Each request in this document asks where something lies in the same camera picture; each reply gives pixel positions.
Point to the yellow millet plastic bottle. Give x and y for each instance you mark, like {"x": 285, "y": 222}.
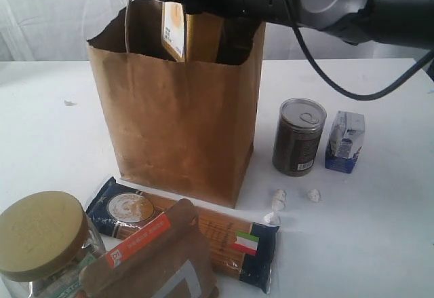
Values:
{"x": 190, "y": 37}

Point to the dark brown pull-tab can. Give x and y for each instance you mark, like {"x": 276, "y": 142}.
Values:
{"x": 298, "y": 135}

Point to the brown paper bag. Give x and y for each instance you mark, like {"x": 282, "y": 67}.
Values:
{"x": 183, "y": 127}

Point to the white blue milk carton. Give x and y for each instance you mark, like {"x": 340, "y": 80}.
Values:
{"x": 345, "y": 141}

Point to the white curtain backdrop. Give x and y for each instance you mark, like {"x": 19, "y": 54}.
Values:
{"x": 58, "y": 30}

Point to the small white paper scrap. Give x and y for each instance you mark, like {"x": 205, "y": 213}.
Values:
{"x": 69, "y": 103}

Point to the spaghetti packet dark blue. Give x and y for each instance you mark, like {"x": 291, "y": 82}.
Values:
{"x": 238, "y": 248}

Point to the brown kraft pouch orange label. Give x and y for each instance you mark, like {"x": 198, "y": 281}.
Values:
{"x": 168, "y": 257}

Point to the glass jar gold lid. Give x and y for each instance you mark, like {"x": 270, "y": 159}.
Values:
{"x": 46, "y": 240}

